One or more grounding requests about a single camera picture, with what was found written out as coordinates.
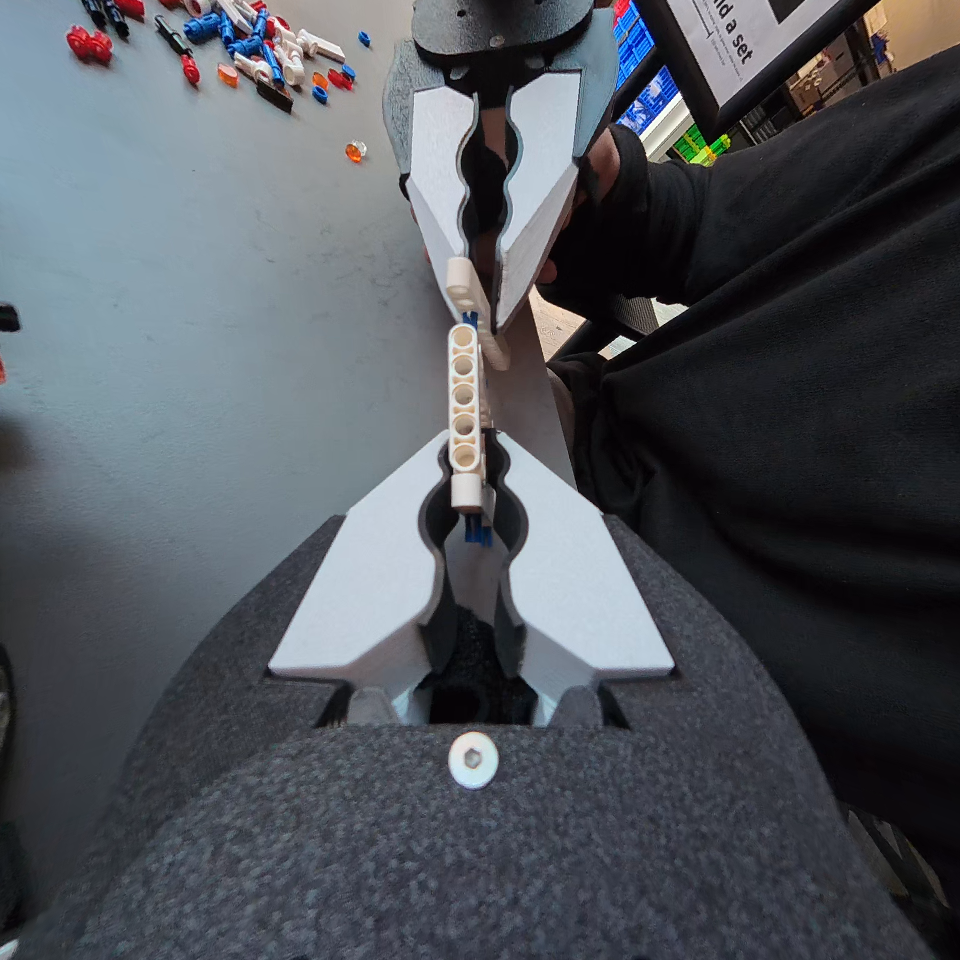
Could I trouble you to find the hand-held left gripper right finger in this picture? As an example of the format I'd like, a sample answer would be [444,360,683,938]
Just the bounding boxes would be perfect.
[487,435,676,727]

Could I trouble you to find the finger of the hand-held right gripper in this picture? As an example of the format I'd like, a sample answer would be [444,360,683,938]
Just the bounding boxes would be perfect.
[405,88,496,301]
[487,71,585,336]

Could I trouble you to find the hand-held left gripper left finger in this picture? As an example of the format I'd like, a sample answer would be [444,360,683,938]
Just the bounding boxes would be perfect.
[267,435,459,725]

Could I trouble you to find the long white lego beam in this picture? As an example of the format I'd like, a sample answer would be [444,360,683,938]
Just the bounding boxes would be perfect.
[444,255,513,371]

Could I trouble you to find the white lego beam with blue pins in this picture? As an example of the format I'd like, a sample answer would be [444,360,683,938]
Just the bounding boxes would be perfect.
[447,311,500,545]

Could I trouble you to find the person's right forearm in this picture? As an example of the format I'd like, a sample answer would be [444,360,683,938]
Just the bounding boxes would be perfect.
[675,45,960,316]

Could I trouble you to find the pile of small lego pieces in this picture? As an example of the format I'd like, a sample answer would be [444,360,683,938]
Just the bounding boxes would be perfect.
[66,0,372,114]

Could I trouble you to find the person's right hand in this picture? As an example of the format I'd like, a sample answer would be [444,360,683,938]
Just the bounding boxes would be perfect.
[536,123,714,320]

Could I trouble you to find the blue storage bins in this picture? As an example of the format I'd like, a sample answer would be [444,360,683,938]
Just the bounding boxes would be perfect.
[613,0,680,136]

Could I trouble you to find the person's dark clothing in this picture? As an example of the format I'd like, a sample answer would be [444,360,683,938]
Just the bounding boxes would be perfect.
[547,285,960,901]

